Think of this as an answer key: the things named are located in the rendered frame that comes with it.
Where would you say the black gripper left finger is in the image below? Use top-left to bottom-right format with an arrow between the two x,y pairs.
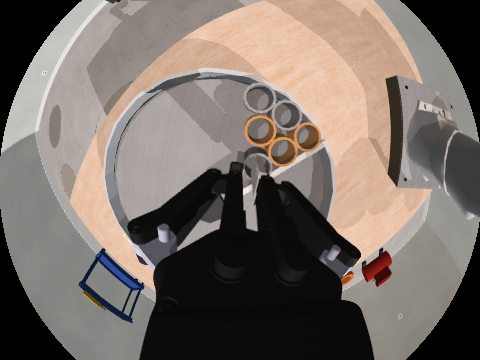
127,151 -> 249,279

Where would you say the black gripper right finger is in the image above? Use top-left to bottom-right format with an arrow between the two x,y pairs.
251,155 -> 361,282

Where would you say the bronze bushing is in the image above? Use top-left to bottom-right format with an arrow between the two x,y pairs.
244,115 -> 277,147
264,133 -> 298,167
286,121 -> 321,152

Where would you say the grey round turning table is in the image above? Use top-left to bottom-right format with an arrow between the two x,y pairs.
103,67 -> 336,246

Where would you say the grey metal bushing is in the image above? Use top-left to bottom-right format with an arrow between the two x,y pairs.
243,147 -> 273,180
267,100 -> 302,131
243,82 -> 276,113

